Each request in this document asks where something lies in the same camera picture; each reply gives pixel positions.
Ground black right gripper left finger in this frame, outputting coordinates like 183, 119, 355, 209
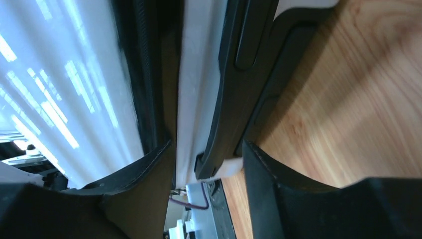
0, 141, 172, 239

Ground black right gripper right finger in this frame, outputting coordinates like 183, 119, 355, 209
242, 141, 422, 239

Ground black white space suitcase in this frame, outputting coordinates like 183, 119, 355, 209
0, 0, 338, 188

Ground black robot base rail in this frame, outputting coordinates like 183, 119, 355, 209
166, 179, 236, 239

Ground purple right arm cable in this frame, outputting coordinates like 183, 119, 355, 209
170, 182, 210, 211

